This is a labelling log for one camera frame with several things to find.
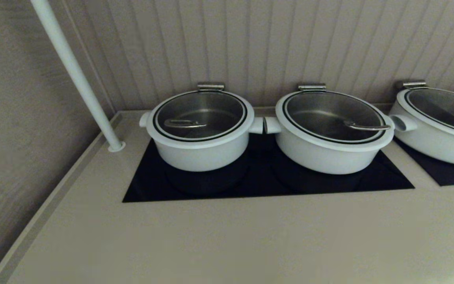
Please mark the glass pot lid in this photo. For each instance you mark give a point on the glass pot lid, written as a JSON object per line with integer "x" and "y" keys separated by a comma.
{"x": 199, "y": 118}

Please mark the white pot steel interior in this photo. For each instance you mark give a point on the white pot steel interior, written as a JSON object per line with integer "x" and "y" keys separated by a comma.
{"x": 207, "y": 157}
{"x": 321, "y": 161}
{"x": 440, "y": 150}

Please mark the large black glass hob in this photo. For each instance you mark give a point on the large black glass hob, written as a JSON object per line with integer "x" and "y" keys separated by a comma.
{"x": 258, "y": 185}

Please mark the white round pole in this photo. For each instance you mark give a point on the white round pole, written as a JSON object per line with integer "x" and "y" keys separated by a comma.
{"x": 73, "y": 67}

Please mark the small black glass hob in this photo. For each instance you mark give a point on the small black glass hob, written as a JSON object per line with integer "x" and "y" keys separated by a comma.
{"x": 447, "y": 173}

